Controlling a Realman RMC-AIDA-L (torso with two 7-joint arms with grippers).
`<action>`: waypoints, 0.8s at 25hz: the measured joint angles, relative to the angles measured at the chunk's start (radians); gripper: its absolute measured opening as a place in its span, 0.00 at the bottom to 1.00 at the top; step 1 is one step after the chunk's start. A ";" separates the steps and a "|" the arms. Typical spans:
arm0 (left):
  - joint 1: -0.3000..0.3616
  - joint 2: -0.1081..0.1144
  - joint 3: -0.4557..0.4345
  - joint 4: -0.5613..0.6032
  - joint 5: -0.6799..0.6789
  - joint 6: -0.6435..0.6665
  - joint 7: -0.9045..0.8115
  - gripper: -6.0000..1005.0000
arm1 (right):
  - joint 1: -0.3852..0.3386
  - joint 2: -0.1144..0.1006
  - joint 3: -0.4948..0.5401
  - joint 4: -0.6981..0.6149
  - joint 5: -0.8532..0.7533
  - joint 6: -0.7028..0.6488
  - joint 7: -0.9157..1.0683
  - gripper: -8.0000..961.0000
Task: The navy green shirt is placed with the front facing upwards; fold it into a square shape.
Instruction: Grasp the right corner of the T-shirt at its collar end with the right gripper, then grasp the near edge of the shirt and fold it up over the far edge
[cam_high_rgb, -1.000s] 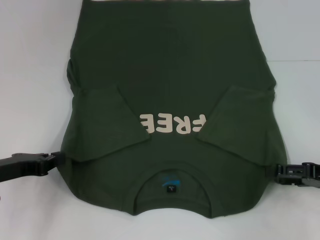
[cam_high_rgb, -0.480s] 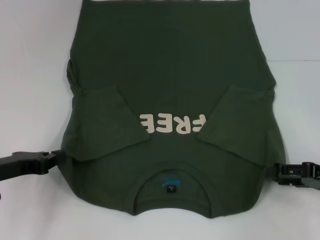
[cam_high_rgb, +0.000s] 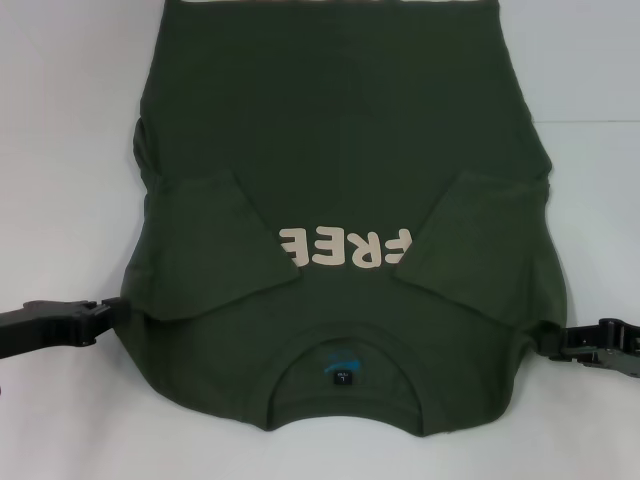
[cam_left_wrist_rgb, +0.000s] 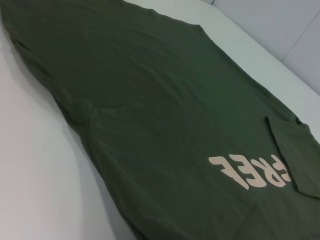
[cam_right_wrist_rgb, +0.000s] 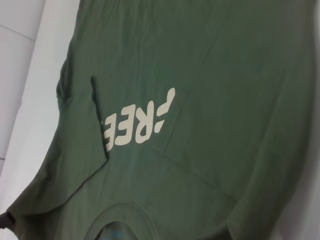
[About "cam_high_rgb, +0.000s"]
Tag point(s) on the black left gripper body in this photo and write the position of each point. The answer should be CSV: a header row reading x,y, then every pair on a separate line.
x,y
40,327

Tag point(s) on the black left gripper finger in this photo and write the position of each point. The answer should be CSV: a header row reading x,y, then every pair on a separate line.
x,y
95,331
112,309

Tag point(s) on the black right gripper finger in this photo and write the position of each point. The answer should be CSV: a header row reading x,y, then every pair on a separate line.
x,y
575,356
585,339

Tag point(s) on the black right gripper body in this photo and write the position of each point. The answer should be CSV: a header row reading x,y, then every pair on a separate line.
x,y
627,350

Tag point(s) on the dark green FREE t-shirt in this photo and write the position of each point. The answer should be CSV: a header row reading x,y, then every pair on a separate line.
x,y
325,125

